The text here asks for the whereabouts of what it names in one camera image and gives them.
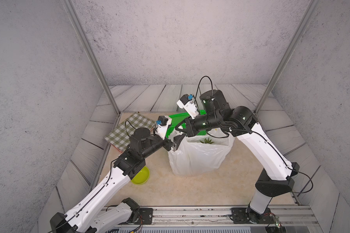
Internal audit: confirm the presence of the lime green bowl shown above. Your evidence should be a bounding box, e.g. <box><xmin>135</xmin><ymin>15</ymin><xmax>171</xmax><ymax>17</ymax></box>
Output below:
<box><xmin>131</xmin><ymin>166</ymin><xmax>150</xmax><ymax>185</ymax></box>

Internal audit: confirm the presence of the left aluminium frame post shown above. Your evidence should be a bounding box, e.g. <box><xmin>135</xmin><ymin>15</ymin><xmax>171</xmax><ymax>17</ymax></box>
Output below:
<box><xmin>61</xmin><ymin>0</ymin><xmax>121</xmax><ymax>115</ymax></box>

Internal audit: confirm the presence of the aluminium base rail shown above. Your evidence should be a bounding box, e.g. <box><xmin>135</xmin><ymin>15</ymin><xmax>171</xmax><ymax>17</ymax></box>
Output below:
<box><xmin>104</xmin><ymin>205</ymin><xmax>319</xmax><ymax>233</ymax></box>

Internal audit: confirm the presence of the green white checkered cloth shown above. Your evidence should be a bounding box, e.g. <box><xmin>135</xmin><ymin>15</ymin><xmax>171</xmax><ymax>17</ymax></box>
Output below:
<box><xmin>105</xmin><ymin>113</ymin><xmax>155</xmax><ymax>151</ymax></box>

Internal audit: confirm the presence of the green unripe pineapple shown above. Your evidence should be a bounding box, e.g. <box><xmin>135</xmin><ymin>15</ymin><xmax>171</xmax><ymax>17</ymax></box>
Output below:
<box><xmin>199</xmin><ymin>137</ymin><xmax>214</xmax><ymax>144</ymax></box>

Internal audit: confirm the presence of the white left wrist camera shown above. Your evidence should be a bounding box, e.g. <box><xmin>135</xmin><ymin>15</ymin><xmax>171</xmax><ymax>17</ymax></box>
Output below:
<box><xmin>154</xmin><ymin>116</ymin><xmax>172</xmax><ymax>140</ymax></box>

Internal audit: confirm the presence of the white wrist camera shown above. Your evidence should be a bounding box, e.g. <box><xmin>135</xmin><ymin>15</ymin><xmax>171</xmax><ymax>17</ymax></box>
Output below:
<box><xmin>154</xmin><ymin>116</ymin><xmax>172</xmax><ymax>140</ymax></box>
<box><xmin>177</xmin><ymin>94</ymin><xmax>200</xmax><ymax>119</ymax></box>

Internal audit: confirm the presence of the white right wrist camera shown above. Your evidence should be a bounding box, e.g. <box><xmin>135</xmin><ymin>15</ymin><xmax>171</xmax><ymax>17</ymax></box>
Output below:
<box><xmin>177</xmin><ymin>94</ymin><xmax>200</xmax><ymax>119</ymax></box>

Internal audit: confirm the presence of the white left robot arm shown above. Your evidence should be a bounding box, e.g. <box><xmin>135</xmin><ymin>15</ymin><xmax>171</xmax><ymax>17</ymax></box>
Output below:
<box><xmin>50</xmin><ymin>128</ymin><xmax>186</xmax><ymax>233</ymax></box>

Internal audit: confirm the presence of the right aluminium frame post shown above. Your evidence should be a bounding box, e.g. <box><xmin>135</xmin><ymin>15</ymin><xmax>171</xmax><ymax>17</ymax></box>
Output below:
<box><xmin>254</xmin><ymin>0</ymin><xmax>321</xmax><ymax>115</ymax></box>

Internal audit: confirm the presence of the white lemon print plastic bag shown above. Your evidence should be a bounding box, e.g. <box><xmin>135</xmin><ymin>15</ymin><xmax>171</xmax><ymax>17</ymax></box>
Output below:
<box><xmin>168</xmin><ymin>128</ymin><xmax>235</xmax><ymax>177</ymax></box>

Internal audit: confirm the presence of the green plastic basket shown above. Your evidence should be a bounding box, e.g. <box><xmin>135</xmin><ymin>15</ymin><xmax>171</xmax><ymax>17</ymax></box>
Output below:
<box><xmin>166</xmin><ymin>110</ymin><xmax>207</xmax><ymax>138</ymax></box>

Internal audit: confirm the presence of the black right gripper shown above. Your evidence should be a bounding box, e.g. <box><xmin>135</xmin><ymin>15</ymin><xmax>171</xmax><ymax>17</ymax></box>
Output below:
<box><xmin>173</xmin><ymin>115</ymin><xmax>223</xmax><ymax>137</ymax></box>

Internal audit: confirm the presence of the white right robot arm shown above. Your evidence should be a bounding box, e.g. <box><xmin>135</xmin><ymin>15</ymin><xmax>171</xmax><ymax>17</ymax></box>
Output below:
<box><xmin>174</xmin><ymin>89</ymin><xmax>300</xmax><ymax>224</ymax></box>

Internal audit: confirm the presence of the aluminium frame post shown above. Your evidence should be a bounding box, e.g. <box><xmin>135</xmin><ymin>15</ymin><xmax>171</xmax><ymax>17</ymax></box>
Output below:
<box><xmin>254</xmin><ymin>0</ymin><xmax>321</xmax><ymax>115</ymax></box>
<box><xmin>61</xmin><ymin>0</ymin><xmax>121</xmax><ymax>115</ymax></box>

